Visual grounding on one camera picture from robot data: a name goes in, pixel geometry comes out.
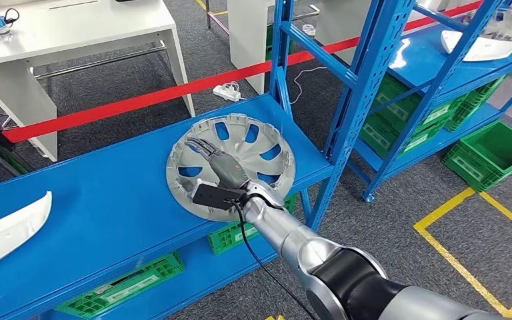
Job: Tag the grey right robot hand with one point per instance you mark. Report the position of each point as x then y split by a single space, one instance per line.
229 170

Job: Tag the silver wheel hubcap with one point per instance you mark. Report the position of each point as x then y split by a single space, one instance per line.
508 26
238 132

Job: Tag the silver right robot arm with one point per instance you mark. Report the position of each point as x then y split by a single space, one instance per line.
291 238

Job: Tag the blue steel shelf rack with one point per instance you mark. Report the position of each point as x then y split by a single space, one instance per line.
106 185
419 57

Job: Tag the white curved car part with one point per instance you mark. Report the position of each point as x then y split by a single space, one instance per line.
8 229
481 48

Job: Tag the white power strip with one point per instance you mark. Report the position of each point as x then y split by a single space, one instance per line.
225 92

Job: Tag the red barrier belt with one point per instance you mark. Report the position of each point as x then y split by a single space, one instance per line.
106 108

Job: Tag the stacked green plastic crate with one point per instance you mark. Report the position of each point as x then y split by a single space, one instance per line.
481 95
459 117
377 134
393 106

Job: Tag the folded flat green crate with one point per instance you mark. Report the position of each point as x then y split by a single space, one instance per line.
119 287

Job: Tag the clear plastic cup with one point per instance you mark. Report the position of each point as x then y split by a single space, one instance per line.
309 30

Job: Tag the yellow floor tape line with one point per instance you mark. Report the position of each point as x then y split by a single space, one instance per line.
200 4

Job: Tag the white desk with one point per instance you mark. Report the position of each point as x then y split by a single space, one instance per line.
61 31

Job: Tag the open green plastic crate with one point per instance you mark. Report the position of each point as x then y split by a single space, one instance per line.
463 165

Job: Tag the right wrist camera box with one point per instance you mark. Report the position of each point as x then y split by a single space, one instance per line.
214 196

